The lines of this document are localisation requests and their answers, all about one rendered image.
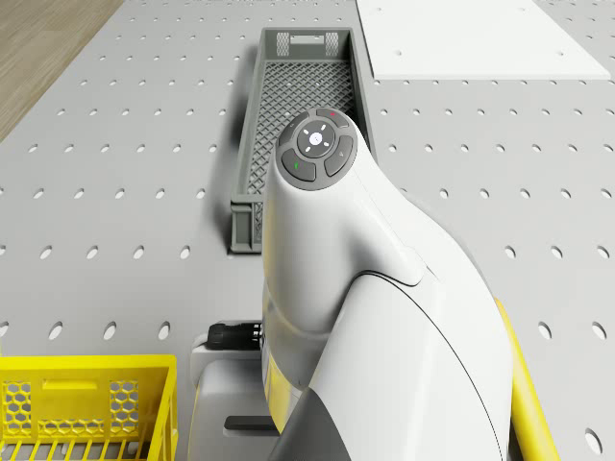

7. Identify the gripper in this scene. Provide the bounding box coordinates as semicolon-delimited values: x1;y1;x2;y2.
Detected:
188;320;282;461

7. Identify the yellow basket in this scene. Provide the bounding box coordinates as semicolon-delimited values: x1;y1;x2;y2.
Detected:
0;353;180;461

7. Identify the dark grey basket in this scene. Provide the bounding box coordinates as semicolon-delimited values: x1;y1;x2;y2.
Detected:
229;27;379;255

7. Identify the banana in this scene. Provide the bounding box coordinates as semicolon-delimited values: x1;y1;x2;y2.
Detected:
493;294;562;461

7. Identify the white board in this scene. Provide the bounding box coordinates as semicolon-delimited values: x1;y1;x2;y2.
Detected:
355;0;612;82

